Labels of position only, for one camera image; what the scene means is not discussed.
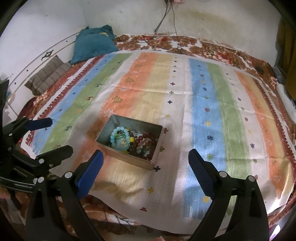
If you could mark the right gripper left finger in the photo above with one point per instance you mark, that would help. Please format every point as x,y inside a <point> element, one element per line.
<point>77,184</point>

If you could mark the metal jewelry tin box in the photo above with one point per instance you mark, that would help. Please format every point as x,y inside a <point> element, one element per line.
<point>132,141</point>

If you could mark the grey striped folded cloth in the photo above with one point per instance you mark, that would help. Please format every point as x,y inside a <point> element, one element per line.
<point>47,76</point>

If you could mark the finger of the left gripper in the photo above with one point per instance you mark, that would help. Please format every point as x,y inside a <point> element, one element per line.
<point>54,157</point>
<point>33,125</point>

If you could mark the striped colourful mat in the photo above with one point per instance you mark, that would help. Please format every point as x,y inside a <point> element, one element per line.
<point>230,117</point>

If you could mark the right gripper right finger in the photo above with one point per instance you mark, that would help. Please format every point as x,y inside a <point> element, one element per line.
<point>212,181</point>

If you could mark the teal pillow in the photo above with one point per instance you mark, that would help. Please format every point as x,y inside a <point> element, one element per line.
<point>93,42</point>

